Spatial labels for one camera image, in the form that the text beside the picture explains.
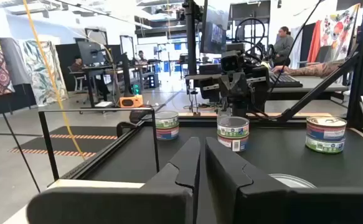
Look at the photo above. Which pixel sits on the large black monitor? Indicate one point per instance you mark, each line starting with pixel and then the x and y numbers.
pixel 214 31

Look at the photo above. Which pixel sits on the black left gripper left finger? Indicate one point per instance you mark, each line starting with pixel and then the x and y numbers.
pixel 168 199

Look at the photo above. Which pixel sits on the black computer monitor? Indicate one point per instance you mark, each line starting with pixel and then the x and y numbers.
pixel 91 53

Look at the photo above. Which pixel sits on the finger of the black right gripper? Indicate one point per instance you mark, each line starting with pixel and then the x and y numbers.
pixel 240 88
pixel 226 88

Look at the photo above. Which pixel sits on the grey cloth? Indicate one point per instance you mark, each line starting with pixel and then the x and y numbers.
pixel 13 60

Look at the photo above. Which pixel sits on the orange cloth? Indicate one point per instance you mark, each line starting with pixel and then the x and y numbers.
pixel 315 40

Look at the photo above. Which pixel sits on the office chair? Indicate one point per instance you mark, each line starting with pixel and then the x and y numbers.
pixel 77 82

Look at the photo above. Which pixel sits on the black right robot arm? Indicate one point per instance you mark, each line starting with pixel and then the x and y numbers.
pixel 240 109

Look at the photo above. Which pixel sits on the leaf print cloth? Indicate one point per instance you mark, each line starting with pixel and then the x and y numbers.
pixel 42 71

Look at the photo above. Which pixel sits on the black keyboard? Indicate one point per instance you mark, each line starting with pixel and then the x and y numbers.
pixel 284 81

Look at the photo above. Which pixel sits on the green label tuna can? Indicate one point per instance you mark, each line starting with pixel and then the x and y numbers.
pixel 325 145
pixel 291 181
pixel 233 127
pixel 167 119

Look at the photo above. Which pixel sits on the floral print cloth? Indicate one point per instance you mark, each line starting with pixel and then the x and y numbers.
pixel 340 31

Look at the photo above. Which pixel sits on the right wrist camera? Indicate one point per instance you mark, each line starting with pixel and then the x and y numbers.
pixel 231 60

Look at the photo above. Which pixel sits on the person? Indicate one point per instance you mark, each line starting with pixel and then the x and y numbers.
pixel 77 67
pixel 282 45
pixel 141 57

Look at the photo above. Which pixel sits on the person's forearm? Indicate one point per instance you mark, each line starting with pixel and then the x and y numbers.
pixel 312 70

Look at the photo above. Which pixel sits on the black table mat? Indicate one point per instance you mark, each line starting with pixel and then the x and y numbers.
pixel 293 161

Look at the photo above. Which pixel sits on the hazard striped floor mat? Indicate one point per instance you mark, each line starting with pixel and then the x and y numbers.
pixel 75 141

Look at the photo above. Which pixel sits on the grey desk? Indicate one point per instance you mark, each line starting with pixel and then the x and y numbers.
pixel 318 88

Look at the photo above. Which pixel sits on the orange speaker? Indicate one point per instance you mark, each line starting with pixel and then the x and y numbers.
pixel 131 101

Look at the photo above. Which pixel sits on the black desk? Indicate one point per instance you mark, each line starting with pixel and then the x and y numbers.
pixel 101 69

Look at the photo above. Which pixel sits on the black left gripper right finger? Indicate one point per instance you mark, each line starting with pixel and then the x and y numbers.
pixel 246 199

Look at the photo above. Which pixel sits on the black stand pole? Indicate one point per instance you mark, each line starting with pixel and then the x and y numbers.
pixel 191 37

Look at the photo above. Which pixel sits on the black metal shelf frame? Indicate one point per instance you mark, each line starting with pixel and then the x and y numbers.
pixel 95 109

